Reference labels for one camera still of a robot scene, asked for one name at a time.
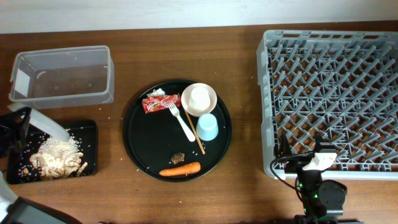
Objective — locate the rice and food scraps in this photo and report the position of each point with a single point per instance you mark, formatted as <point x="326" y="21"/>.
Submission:
<point x="55" y="159"/>

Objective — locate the round black serving tray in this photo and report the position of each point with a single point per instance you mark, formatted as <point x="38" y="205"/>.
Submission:
<point x="151" y="139"/>

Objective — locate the black rectangular tray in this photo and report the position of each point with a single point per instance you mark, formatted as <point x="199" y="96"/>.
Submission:
<point x="85" y="132"/>

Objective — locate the clear plastic bin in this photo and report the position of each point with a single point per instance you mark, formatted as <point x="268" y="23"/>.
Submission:
<point x="59" y="78"/>

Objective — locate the red snack wrapper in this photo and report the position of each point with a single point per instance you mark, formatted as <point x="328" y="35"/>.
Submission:
<point x="157" y="103"/>

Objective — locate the wooden chopstick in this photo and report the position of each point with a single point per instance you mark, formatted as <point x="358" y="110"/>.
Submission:
<point x="192" y="127"/>

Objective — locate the grey plate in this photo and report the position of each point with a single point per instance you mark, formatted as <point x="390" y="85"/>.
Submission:
<point x="47" y="125"/>

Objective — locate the orange carrot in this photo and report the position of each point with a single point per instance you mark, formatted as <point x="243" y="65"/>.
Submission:
<point x="186" y="169"/>

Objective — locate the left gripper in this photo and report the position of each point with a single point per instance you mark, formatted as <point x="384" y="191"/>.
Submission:
<point x="17" y="131"/>

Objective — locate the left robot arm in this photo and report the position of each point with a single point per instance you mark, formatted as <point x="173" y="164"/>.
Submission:
<point x="15" y="209"/>

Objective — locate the grey dishwasher rack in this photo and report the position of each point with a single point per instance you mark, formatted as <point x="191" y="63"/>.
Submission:
<point x="341" y="85"/>

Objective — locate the white plastic fork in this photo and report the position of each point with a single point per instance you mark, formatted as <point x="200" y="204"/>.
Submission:
<point x="176" y="113"/>

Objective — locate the brown food lump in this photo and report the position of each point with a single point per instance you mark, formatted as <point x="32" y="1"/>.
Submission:
<point x="178" y="157"/>

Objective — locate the pink bowl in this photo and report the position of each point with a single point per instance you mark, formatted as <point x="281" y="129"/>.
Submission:
<point x="186" y="96"/>

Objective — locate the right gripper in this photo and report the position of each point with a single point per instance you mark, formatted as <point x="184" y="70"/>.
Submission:
<point x="296" y="163"/>

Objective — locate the white cup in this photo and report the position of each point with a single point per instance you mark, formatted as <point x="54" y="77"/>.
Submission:
<point x="199" y="98"/>

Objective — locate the light blue cup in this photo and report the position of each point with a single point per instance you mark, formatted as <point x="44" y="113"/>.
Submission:
<point x="207" y="127"/>

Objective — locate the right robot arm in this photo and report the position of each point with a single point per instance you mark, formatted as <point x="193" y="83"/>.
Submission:
<point x="322" y="200"/>

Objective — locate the crumpled white tissue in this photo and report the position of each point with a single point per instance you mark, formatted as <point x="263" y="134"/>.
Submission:
<point x="156" y="92"/>

